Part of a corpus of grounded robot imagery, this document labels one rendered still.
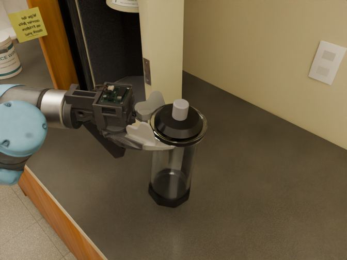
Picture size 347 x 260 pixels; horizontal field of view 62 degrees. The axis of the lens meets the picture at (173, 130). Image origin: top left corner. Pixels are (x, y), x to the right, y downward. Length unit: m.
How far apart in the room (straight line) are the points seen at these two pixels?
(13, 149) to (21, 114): 0.05
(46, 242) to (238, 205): 1.34
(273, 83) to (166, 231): 0.61
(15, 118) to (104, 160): 0.46
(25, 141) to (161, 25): 0.40
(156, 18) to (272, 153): 0.51
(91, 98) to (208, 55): 0.71
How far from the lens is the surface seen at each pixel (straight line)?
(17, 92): 0.62
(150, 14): 0.66
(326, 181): 0.89
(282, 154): 0.92
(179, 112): 0.51
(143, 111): 0.59
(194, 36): 1.18
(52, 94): 0.59
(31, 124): 0.44
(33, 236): 1.95
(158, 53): 0.71
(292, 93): 1.03
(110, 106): 0.51
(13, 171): 0.58
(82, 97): 0.54
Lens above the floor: 1.57
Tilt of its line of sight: 42 degrees down
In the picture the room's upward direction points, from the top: straight up
